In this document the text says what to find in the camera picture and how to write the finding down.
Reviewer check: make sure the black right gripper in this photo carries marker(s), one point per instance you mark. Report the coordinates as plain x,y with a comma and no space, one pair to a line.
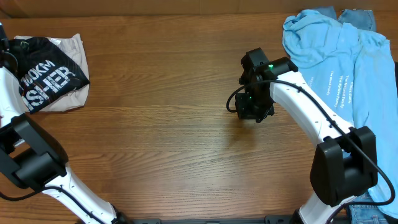
245,113

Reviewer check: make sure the black patterned cycling jersey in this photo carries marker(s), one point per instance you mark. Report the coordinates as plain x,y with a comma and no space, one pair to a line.
46,74

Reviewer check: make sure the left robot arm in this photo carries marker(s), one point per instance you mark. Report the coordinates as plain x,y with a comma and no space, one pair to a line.
35,72

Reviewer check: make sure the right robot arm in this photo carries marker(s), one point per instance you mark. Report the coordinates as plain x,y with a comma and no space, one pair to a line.
343,164

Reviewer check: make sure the light blue t-shirt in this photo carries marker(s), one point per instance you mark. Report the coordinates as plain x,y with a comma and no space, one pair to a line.
353,72

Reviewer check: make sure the blue denim jeans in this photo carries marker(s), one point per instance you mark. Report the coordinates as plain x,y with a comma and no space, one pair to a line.
361,19

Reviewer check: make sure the folded beige trousers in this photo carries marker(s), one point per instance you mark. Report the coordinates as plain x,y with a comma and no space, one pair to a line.
71,77

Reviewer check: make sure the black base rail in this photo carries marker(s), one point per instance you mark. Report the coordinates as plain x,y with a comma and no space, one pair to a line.
211,221

